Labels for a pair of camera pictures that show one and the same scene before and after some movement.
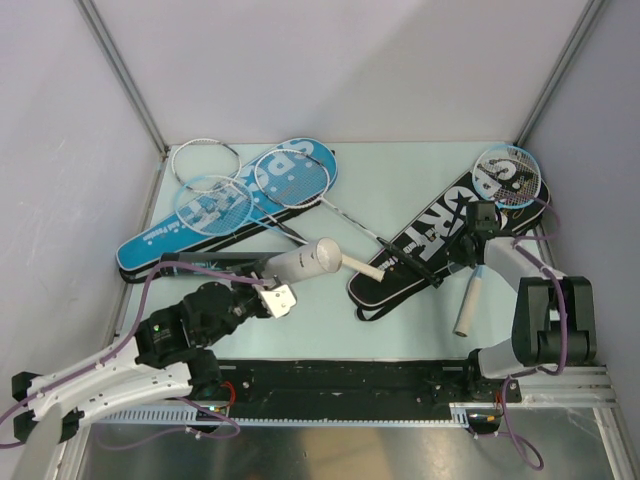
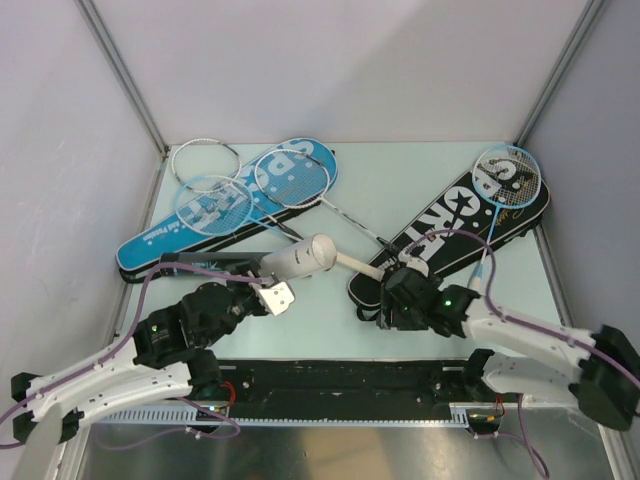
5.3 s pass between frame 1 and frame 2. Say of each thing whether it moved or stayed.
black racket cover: stayed
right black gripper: moved
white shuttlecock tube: stayed
